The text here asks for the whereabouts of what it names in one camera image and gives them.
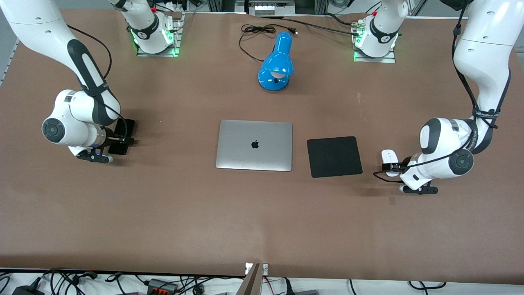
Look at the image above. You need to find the black smartphone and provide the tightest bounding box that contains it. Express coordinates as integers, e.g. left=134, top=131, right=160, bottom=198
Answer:
left=108, top=118, right=136, bottom=156

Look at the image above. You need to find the blue desk lamp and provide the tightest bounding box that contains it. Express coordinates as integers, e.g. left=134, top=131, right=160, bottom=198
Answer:
left=257, top=32, right=294, bottom=92

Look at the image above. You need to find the black power adapter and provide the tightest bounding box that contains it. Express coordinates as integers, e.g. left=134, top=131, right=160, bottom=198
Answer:
left=12, top=285, right=44, bottom=295

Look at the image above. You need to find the white power strip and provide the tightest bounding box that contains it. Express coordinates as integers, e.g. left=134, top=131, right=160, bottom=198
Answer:
left=248, top=0, right=295, bottom=16

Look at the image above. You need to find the white computer mouse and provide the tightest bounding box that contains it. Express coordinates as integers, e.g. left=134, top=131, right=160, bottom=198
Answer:
left=381, top=149, right=400, bottom=177

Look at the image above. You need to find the thin black lamp cord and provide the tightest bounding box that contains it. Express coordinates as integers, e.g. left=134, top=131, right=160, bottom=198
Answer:
left=239, top=24, right=298, bottom=63

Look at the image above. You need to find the black mouse pad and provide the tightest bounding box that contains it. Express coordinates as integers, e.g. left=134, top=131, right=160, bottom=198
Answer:
left=307, top=136, right=363, bottom=178

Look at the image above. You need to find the aluminium frame post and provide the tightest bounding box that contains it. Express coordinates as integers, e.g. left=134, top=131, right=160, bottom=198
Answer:
left=208, top=0, right=236, bottom=13

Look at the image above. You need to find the grey camera stand beam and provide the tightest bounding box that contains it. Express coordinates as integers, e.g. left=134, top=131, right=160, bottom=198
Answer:
left=235, top=263, right=262, bottom=295

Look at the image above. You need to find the silver closed laptop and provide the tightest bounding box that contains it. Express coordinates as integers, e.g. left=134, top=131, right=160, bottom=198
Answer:
left=215, top=120, right=293, bottom=172

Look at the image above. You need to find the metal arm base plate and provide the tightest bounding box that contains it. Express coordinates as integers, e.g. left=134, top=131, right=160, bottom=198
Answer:
left=353, top=20, right=396, bottom=63
left=136, top=12, right=183, bottom=57

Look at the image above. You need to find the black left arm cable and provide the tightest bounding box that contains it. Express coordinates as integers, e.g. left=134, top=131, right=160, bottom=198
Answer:
left=373, top=8, right=512, bottom=183

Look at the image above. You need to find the black orange connector block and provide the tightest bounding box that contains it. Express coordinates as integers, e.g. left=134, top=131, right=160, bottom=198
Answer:
left=147, top=279, right=179, bottom=294

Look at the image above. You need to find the brown table cover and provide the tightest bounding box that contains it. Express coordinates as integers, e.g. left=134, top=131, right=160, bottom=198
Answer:
left=0, top=9, right=524, bottom=285

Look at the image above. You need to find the thick black power cable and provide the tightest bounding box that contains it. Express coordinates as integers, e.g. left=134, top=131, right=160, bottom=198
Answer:
left=260, top=16, right=363, bottom=37

